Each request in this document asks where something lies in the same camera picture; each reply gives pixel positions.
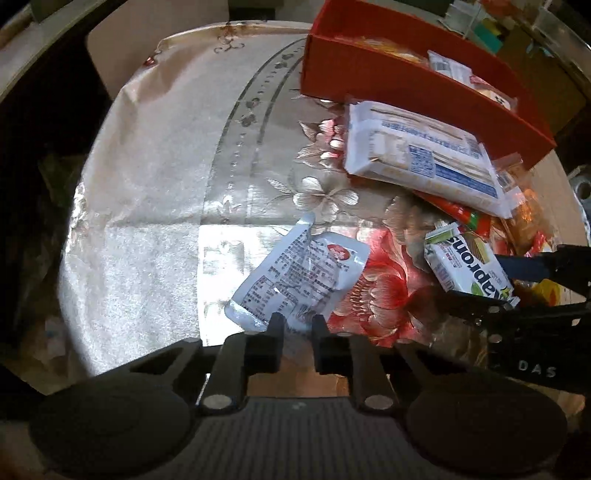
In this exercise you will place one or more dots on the shiny floral tablecloth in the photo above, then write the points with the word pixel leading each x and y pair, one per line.
pixel 161 184

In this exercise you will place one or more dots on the silver tape roll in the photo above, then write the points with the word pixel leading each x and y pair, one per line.
pixel 581 187

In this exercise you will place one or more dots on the white printed pouch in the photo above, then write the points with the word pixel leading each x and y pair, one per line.
pixel 295 277

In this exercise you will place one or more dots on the green yellow sponges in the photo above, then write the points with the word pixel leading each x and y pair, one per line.
pixel 485 37

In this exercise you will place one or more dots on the wooden counter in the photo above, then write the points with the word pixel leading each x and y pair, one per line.
pixel 549 60

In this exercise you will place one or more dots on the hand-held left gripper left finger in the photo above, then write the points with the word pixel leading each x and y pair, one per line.
pixel 274 341

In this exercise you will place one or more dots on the grey side cabinet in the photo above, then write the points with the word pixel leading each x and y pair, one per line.
pixel 41 60

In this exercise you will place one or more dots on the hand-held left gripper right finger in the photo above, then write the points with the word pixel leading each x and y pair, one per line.
pixel 322 344

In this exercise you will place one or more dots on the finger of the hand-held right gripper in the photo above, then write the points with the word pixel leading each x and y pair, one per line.
pixel 531 267
pixel 508 314

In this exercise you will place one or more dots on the red cardboard box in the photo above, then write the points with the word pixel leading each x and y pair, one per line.
pixel 369 74

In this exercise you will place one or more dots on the green white wafer packet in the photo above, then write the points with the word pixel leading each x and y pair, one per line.
pixel 466 265

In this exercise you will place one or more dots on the blue white cracker packet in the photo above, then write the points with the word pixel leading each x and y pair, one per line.
pixel 415 152

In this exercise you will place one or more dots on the red spicy strip packet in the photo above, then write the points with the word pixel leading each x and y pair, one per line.
pixel 461 214

